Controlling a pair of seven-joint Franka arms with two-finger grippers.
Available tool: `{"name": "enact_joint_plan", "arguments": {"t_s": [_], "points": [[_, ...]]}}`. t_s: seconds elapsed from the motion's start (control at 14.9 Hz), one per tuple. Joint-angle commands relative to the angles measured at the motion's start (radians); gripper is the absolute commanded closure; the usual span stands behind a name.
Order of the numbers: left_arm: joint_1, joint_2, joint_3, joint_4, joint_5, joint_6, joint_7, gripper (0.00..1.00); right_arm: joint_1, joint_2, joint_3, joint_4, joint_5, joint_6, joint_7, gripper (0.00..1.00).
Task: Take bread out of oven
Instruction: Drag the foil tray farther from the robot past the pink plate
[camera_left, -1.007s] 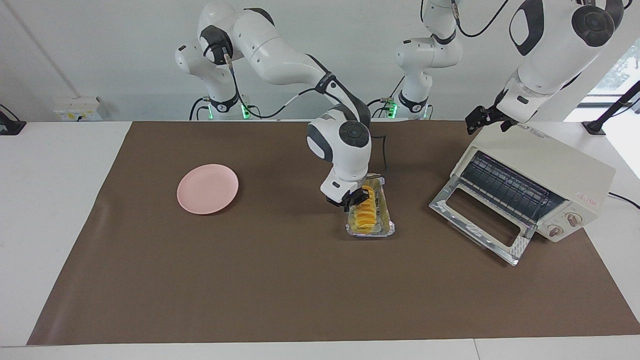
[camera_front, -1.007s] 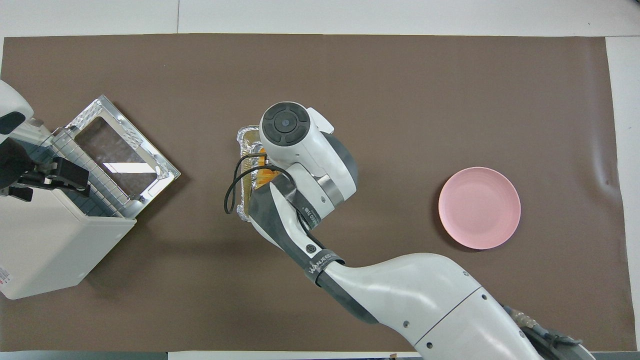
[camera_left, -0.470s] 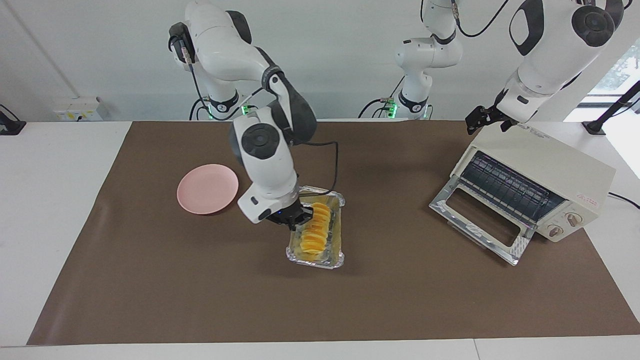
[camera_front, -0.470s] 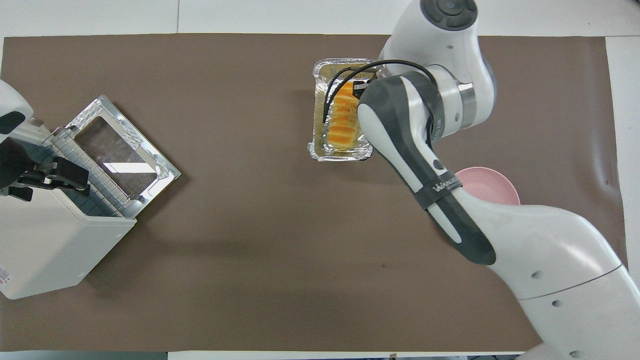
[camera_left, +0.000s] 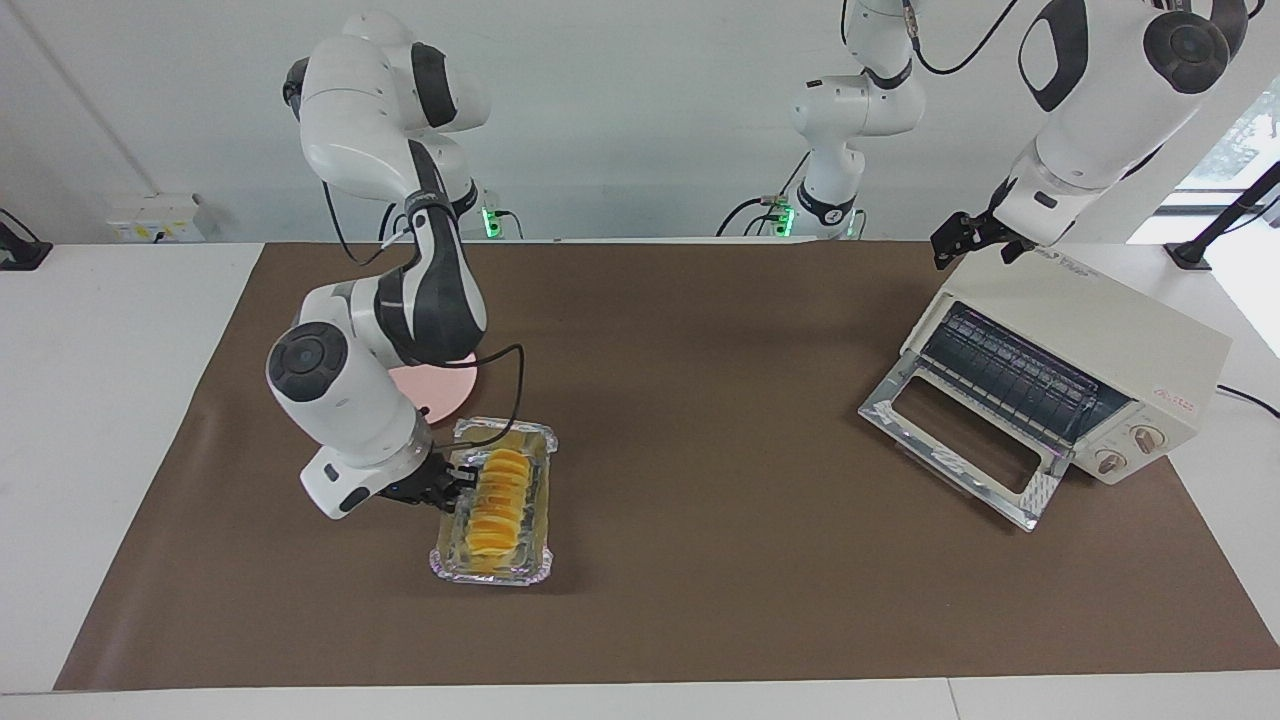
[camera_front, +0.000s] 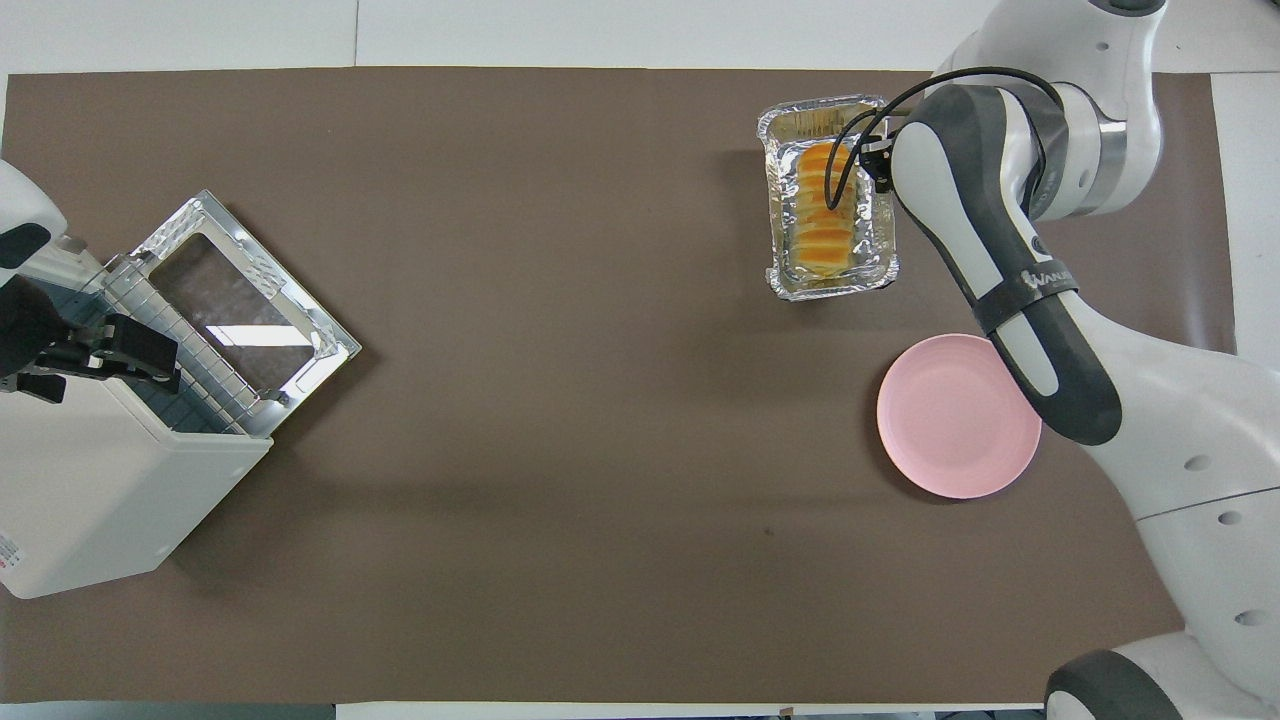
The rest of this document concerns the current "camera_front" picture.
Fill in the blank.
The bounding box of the aluminium foil tray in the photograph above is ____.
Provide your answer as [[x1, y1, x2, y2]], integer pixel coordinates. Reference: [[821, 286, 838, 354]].
[[756, 94, 900, 303]]

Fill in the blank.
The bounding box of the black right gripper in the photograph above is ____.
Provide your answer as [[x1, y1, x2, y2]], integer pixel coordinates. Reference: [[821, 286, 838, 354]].
[[858, 117, 899, 194]]

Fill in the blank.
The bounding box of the glass oven door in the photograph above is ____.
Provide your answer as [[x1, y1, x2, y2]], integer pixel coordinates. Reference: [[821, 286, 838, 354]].
[[145, 190, 363, 438]]

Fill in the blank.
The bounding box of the white toaster oven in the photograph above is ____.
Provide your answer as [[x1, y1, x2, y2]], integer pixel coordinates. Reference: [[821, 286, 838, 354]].
[[0, 290, 273, 601]]

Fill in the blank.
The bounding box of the metal wire oven rack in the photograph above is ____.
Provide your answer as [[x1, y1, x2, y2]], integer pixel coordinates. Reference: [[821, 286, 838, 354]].
[[100, 255, 291, 437]]

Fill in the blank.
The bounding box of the golden sliced bread loaf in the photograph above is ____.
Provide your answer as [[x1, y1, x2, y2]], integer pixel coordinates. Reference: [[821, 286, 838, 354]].
[[790, 140, 863, 277]]

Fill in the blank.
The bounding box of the pink round plate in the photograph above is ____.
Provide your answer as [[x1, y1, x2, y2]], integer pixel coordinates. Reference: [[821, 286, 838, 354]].
[[877, 333, 1043, 500]]

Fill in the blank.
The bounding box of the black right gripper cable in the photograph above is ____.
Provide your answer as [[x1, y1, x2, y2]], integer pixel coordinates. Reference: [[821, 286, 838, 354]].
[[824, 66, 1067, 213]]

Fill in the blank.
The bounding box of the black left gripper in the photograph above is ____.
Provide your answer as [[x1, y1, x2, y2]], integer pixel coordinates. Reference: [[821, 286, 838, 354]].
[[0, 276, 184, 403]]

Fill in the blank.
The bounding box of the brown table mat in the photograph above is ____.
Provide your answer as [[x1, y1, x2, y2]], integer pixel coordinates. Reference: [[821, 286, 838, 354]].
[[0, 67, 1241, 704]]

